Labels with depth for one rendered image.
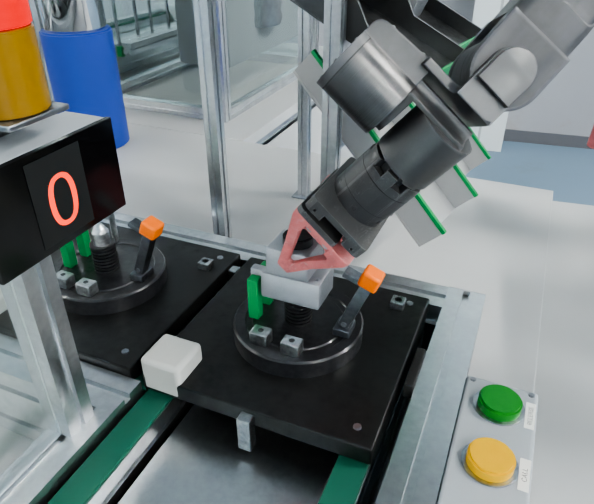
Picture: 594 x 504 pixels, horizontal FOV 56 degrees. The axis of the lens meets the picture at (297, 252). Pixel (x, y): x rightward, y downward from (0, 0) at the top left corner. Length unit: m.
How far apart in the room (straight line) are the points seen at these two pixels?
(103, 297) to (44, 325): 0.19
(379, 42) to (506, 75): 0.10
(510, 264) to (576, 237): 0.17
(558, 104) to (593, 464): 3.49
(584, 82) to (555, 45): 3.59
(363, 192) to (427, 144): 0.07
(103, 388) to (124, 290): 0.12
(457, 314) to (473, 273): 0.26
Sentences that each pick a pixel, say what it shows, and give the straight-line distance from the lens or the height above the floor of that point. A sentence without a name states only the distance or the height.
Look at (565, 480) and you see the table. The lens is 0.69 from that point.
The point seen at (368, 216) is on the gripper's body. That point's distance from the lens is 0.49.
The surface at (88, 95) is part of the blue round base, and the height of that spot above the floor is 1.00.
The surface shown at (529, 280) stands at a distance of 0.97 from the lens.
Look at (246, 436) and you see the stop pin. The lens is 0.56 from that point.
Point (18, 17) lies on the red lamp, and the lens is 0.38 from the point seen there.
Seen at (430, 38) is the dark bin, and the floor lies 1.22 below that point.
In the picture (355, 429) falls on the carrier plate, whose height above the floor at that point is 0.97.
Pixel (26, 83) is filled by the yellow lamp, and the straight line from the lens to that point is 0.38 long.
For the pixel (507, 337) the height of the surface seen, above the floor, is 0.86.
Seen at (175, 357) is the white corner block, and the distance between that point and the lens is 0.58.
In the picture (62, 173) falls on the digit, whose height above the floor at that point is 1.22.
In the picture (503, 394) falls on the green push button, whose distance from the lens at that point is 0.59.
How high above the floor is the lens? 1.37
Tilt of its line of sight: 32 degrees down
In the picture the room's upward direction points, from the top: straight up
